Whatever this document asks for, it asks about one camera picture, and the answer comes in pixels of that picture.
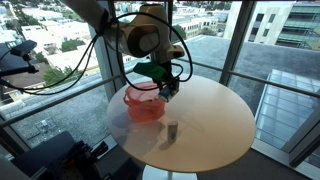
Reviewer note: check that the grey horizontal window rail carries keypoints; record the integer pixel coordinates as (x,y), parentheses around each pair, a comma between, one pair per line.
(266,81)
(50,102)

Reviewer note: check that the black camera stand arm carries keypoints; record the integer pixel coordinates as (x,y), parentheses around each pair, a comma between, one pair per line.
(16,70)

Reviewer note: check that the orange plastic bag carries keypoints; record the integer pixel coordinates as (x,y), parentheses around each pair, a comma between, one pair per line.
(143,106)

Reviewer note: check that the black side camera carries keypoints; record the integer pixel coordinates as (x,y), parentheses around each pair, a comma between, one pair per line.
(24,47)

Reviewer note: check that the dark vertical window mullion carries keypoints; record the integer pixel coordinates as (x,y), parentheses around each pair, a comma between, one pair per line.
(170,13)

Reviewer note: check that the dark slanted window mullion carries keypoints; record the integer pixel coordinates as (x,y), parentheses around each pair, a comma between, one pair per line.
(235,43)

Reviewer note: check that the blue chair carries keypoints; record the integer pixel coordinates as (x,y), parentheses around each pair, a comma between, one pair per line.
(46,153)

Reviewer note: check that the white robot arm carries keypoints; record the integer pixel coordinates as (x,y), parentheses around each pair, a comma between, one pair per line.
(140,36)

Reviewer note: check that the grey window column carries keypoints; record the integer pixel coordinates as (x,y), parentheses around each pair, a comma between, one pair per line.
(106,73)

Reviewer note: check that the black equipment cart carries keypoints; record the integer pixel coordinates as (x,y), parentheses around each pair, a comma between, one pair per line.
(100,163)

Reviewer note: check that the dark window corner frame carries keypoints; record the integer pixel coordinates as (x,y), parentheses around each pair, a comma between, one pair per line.
(305,140)

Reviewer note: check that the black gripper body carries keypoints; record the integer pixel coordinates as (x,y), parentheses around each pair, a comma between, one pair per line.
(168,79)

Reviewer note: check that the beige cylindrical container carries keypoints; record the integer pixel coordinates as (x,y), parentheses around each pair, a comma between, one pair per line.
(172,130)

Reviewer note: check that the white table pedestal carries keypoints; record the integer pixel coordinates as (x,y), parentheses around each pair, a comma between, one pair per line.
(166,175)

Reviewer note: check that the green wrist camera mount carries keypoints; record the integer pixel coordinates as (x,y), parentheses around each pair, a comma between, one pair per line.
(150,70)

